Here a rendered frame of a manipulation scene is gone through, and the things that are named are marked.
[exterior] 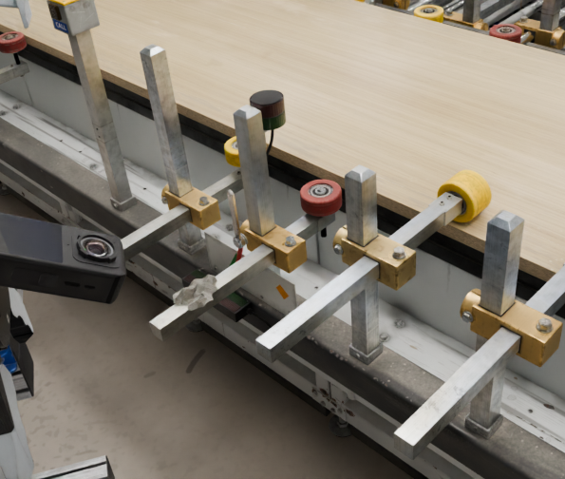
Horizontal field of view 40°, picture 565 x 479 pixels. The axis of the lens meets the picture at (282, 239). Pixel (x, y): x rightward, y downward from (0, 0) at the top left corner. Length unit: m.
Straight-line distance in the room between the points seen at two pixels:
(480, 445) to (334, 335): 0.35
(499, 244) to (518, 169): 0.52
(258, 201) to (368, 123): 0.41
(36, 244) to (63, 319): 2.23
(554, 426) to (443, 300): 0.30
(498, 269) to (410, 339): 0.53
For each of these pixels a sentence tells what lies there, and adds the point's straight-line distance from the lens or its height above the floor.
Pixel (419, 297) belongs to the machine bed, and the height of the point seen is 0.68.
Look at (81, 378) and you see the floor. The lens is 2.50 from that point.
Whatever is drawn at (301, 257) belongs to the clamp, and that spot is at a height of 0.84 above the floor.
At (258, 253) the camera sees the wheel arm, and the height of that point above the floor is 0.86.
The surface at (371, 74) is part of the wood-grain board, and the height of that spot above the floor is 0.90.
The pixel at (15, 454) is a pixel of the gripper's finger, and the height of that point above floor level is 1.36.
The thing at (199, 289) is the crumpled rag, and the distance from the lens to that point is 1.34.
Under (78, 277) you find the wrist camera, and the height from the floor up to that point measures 1.45.
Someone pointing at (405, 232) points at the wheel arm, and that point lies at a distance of 1.28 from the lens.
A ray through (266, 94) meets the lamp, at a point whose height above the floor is 1.13.
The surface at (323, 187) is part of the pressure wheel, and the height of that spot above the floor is 0.91.
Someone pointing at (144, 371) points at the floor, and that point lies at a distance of 2.46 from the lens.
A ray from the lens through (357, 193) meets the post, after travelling 1.18.
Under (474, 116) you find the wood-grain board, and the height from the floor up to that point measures 0.90.
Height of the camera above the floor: 1.75
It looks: 38 degrees down
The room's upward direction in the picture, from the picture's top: 7 degrees counter-clockwise
